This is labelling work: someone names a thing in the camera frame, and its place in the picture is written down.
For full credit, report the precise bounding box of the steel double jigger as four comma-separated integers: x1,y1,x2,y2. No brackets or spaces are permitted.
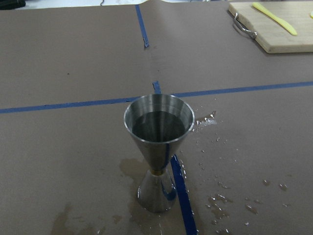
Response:
124,94,195,213

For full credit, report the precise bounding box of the wooden cutting board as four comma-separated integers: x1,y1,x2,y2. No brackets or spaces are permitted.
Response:
228,1,313,53

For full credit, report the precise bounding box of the yellow plastic knife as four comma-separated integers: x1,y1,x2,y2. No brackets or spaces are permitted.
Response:
252,2,298,36

